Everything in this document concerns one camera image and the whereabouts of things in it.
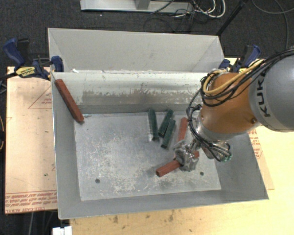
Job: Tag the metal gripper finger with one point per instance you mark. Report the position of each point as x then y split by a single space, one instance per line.
182 150
189 166

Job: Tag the red-brown block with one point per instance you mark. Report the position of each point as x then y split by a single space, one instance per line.
167 169
69 100
182 130

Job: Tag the dark green flat block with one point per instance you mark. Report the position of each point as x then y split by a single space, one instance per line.
168 134
153 125
165 122

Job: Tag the grey metal bin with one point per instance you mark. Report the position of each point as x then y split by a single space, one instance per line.
127 160

